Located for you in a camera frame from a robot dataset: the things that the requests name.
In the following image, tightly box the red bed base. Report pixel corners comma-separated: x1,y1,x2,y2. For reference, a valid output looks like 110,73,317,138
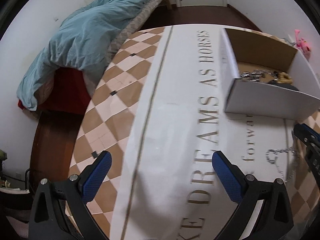
17,67,94,115

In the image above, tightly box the white cardboard box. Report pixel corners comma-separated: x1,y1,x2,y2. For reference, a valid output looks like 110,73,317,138
221,27,320,122

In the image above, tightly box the pink plush toy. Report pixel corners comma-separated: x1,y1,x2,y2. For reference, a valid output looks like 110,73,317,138
294,29,313,55

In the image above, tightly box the thin silver pearl bracelet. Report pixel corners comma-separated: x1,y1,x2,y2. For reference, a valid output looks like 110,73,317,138
264,147,299,183

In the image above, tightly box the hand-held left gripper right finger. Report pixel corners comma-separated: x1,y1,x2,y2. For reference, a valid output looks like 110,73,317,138
211,151,294,240

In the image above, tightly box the checkered printed tablecloth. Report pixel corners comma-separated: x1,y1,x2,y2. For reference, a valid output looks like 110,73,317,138
66,25,320,240

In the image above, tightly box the stack of papers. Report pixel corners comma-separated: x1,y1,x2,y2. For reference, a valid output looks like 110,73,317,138
0,186,30,195

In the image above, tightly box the chunky silver chain bracelet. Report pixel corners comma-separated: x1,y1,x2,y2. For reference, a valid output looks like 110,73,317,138
239,70,274,82

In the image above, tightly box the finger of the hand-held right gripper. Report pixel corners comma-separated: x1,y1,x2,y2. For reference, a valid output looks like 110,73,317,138
294,123,320,147
307,144,320,180

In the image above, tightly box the black wristband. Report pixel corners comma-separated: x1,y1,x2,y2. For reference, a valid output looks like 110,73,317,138
269,80,300,92

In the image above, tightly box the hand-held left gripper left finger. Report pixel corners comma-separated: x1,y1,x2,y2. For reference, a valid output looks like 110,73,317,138
28,151,113,240

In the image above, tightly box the light blue duvet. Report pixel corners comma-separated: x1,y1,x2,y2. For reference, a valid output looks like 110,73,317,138
16,0,170,112

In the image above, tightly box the wooden bead bracelet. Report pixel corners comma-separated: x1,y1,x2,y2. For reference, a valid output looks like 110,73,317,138
276,72,293,84

